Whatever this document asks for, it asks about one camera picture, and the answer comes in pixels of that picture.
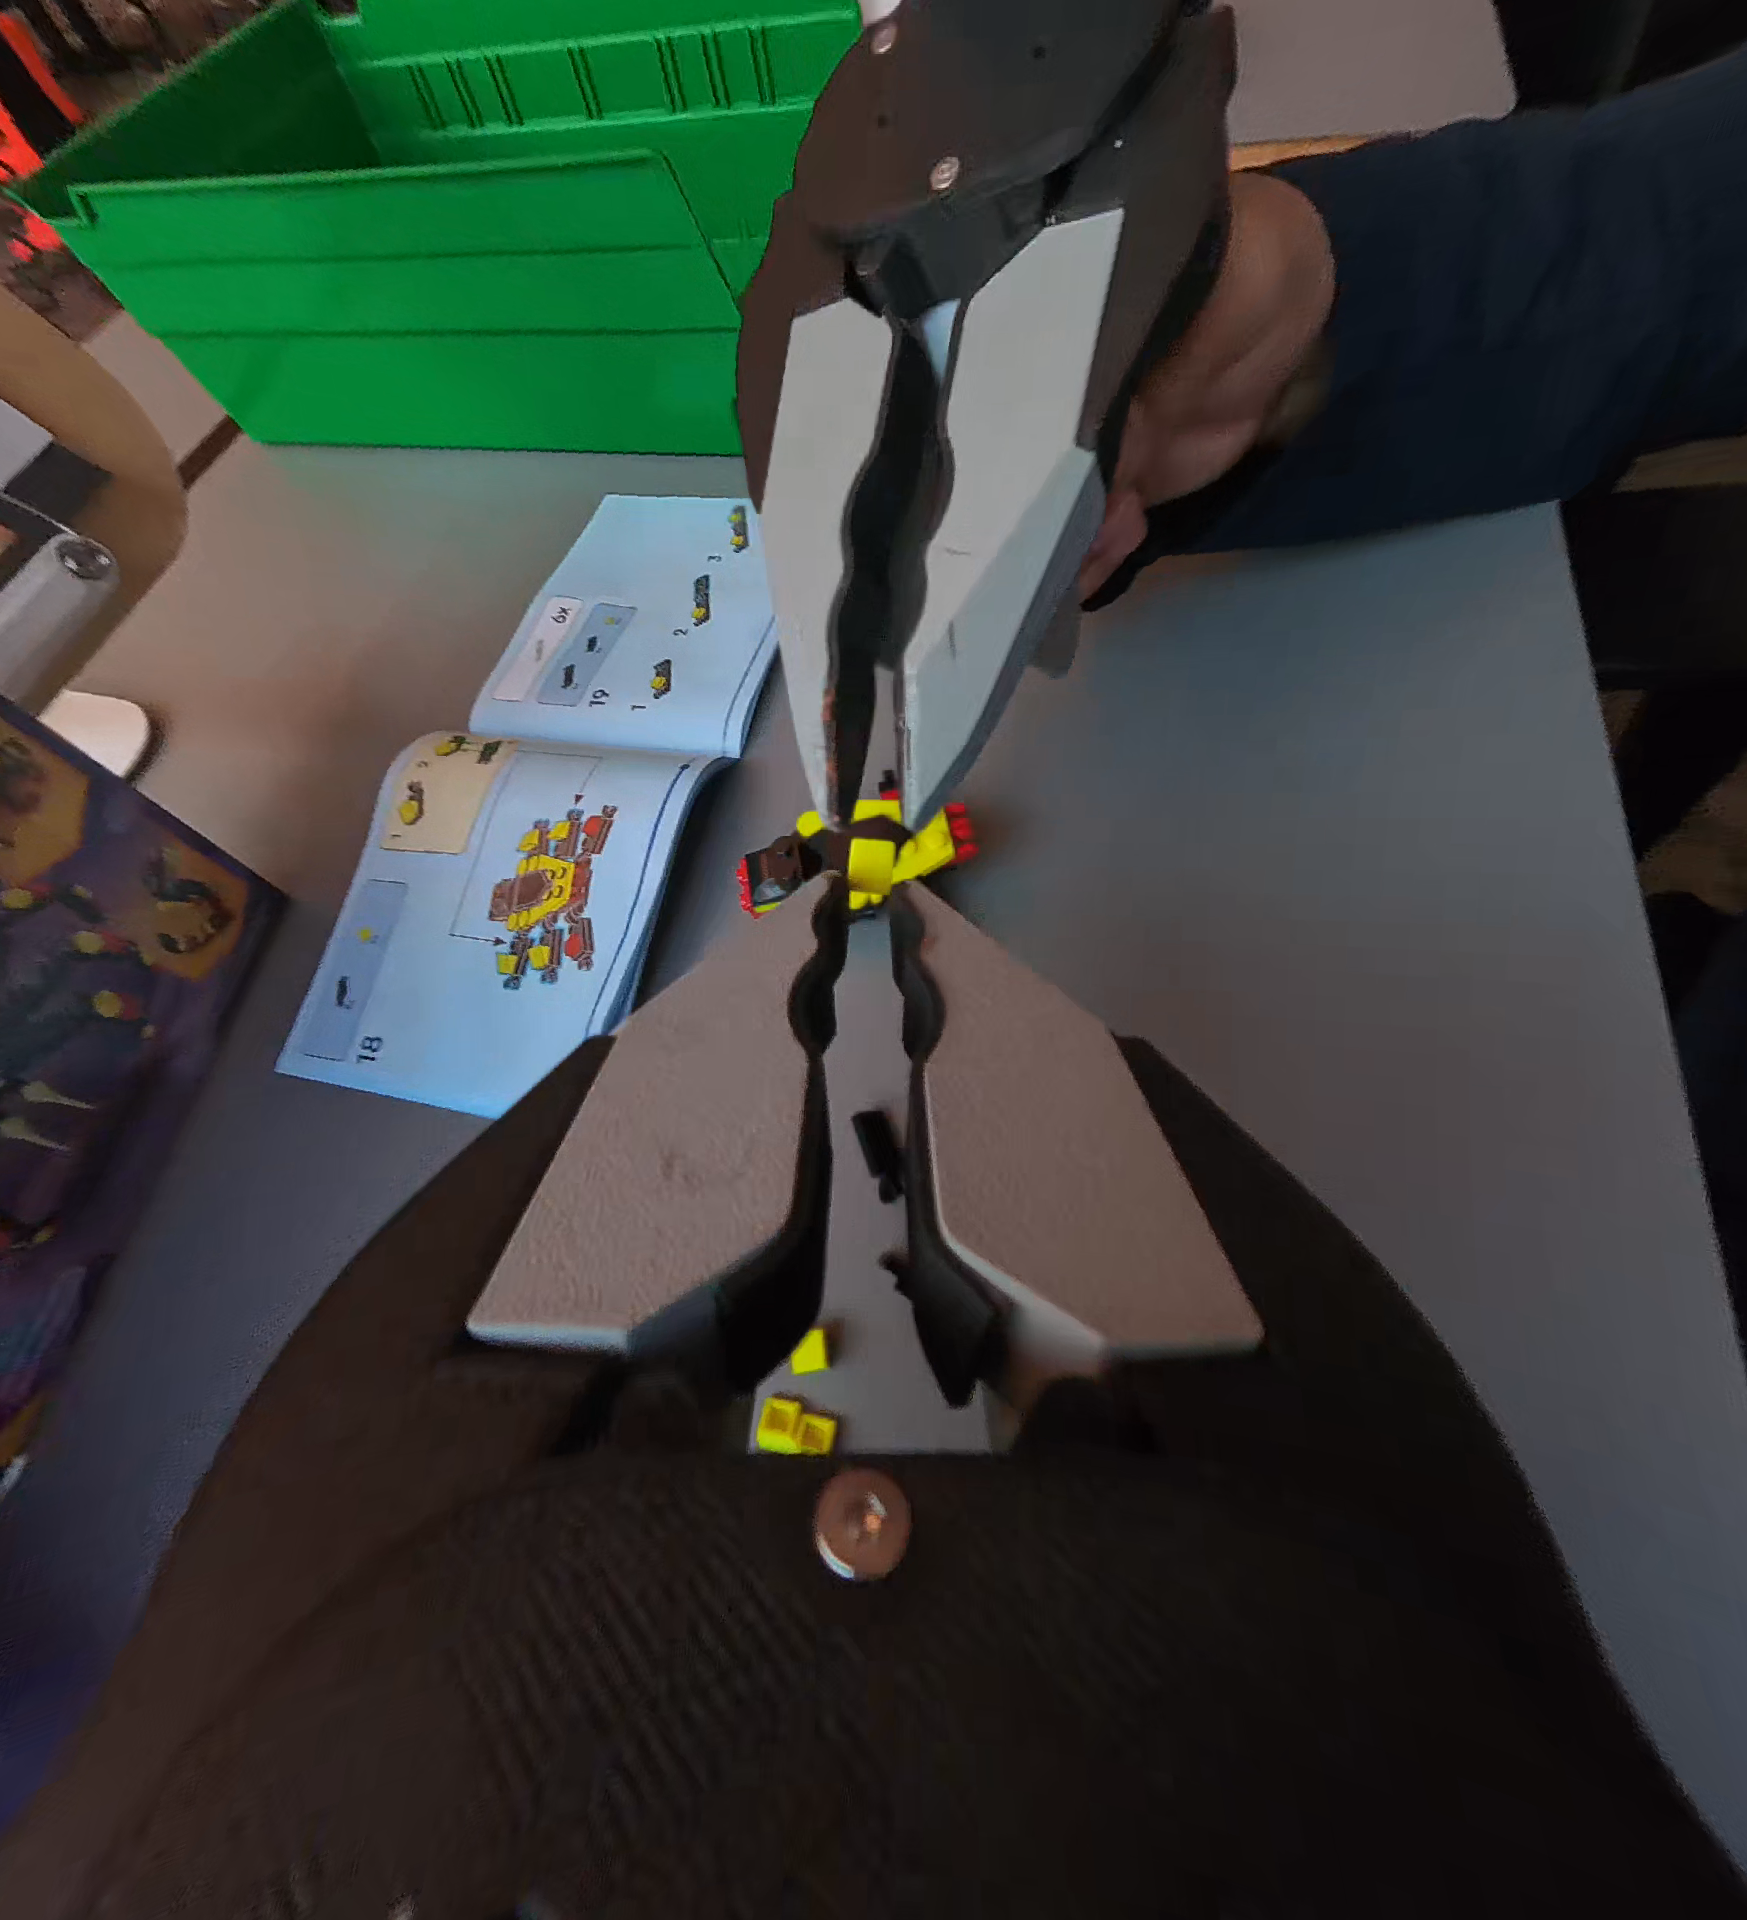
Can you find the yellow lego piece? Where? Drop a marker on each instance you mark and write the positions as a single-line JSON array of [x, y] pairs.
[[815, 1434], [813, 1352], [777, 1425]]

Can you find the lego set box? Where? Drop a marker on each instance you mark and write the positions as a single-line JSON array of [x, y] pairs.
[[33, 1081]]

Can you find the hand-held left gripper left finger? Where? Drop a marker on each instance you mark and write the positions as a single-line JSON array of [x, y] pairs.
[[679, 1171]]

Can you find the curved wooden panel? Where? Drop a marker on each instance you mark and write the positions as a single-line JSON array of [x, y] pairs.
[[79, 404]]

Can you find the metal cylinder post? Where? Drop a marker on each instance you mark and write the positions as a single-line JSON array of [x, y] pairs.
[[41, 608]]

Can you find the black lego piece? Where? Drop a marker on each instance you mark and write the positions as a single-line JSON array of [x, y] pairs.
[[877, 1153]]

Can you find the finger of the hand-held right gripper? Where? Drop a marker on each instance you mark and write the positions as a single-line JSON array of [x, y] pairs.
[[807, 495], [1009, 571]]

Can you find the person's right forearm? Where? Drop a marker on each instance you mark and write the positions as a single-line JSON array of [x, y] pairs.
[[1564, 271]]

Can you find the person's right hand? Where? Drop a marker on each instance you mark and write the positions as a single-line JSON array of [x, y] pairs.
[[1234, 375]]

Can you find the yellow black lego model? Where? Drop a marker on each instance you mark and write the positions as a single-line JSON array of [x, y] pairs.
[[875, 855]]

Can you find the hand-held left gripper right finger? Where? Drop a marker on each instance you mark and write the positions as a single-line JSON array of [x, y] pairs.
[[1069, 1184]]

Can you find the lego instruction booklet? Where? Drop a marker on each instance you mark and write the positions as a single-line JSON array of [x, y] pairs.
[[513, 900]]

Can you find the green plastic storage bin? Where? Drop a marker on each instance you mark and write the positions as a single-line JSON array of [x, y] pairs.
[[589, 75], [409, 315]]

